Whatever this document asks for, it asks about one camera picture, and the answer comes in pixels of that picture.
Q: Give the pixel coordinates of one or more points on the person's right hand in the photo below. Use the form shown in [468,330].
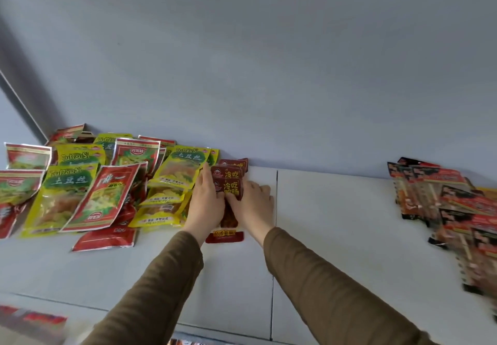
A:
[256,209]

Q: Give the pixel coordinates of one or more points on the person's left hand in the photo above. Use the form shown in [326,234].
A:
[204,209]

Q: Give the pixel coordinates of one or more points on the pile of yellow snack packets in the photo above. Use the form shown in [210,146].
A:
[178,166]

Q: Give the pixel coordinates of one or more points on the white metal shelf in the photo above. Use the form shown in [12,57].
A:
[330,220]

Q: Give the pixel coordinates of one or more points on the pile of red snack packets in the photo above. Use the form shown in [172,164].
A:
[101,201]

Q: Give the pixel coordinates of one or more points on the yellow green snack packet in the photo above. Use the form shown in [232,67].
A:
[79,156]
[106,141]
[58,201]

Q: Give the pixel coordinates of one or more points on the red foil snack packet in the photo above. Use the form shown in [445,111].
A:
[15,189]
[70,133]
[27,156]

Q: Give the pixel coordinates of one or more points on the pile of black red snacks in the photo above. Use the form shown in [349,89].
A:
[446,201]

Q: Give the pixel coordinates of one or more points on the person's left forearm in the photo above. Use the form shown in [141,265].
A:
[147,298]

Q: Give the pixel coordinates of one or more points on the person's right forearm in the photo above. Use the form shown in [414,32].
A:
[330,298]

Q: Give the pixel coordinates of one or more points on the red plastic basket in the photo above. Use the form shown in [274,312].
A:
[35,317]

